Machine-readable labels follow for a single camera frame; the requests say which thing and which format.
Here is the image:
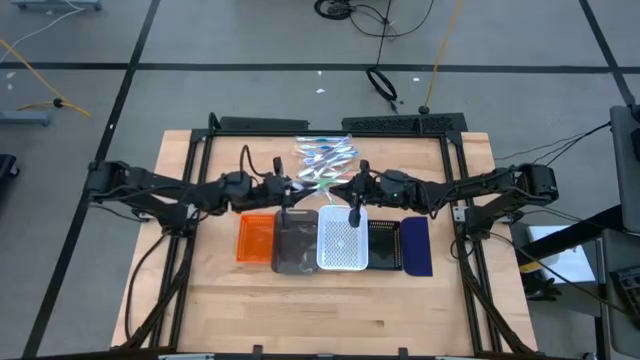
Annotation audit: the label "dark blue plastic lid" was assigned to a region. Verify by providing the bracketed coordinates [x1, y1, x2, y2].
[399, 215, 434, 278]

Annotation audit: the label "black slotted plastic basket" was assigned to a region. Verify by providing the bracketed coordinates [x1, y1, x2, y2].
[367, 219, 405, 272]

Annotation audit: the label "orange slotted plastic basket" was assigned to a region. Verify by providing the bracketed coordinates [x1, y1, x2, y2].
[234, 213, 277, 265]

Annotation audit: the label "white box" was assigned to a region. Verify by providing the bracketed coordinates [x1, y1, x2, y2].
[525, 224, 597, 286]

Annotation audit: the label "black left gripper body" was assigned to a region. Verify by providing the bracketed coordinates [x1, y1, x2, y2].
[259, 157, 292, 229]

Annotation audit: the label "black clamp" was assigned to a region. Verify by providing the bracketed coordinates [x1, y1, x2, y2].
[522, 273, 564, 302]

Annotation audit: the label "black slanted beam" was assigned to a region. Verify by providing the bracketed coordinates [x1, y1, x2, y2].
[514, 203, 626, 261]

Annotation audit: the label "green packaged toothbrush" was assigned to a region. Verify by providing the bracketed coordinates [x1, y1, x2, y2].
[313, 177, 337, 199]
[319, 175, 351, 191]

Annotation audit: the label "grey metal base bar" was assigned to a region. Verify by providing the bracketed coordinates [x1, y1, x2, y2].
[9, 0, 104, 12]
[0, 109, 53, 127]

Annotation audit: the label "grey packaged toothbrush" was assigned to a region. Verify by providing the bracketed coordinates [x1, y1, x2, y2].
[298, 168, 351, 182]
[295, 163, 346, 179]

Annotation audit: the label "black aluminium table frame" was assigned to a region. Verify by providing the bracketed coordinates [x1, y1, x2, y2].
[112, 112, 539, 360]

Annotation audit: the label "grey translucent plastic bin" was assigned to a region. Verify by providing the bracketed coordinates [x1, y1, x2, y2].
[270, 208, 321, 275]

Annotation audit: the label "black coiled cable bundle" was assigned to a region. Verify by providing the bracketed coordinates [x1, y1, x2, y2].
[313, 0, 436, 40]

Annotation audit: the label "white floor cable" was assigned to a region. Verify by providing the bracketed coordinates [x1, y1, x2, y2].
[0, 0, 87, 65]

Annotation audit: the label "yellow hanging power cord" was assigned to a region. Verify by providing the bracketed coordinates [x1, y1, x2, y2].
[418, 0, 465, 115]

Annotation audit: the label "black perforated cover panel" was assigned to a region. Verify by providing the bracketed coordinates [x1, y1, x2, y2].
[341, 113, 469, 135]

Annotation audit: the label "black looped floor cable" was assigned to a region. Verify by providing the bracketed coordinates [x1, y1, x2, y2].
[365, 0, 400, 114]

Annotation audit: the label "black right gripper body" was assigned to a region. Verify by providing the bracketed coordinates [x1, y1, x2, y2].
[348, 160, 384, 229]

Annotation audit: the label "grey desk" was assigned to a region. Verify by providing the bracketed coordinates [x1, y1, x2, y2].
[593, 227, 640, 360]

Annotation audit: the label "black left camera cable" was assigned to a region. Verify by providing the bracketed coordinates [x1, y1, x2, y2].
[238, 143, 274, 177]

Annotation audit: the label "yellow floor cable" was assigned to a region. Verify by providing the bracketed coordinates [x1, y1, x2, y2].
[0, 38, 93, 119]

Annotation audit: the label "black flat cover panel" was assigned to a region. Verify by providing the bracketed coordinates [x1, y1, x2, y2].
[218, 115, 310, 132]

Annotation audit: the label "black equipment base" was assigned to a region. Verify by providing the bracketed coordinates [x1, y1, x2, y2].
[0, 153, 21, 194]

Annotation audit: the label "black side cables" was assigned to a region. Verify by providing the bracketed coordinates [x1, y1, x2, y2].
[493, 121, 612, 167]

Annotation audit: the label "black keyboard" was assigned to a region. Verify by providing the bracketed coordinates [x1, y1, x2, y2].
[608, 265, 640, 317]

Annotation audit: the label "white perforated plastic basket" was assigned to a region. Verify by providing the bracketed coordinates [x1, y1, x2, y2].
[316, 203, 370, 272]

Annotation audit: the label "grey equipment case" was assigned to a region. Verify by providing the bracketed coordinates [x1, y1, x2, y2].
[608, 103, 640, 235]

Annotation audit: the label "black arm base cable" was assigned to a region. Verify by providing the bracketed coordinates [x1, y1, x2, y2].
[123, 230, 174, 346]

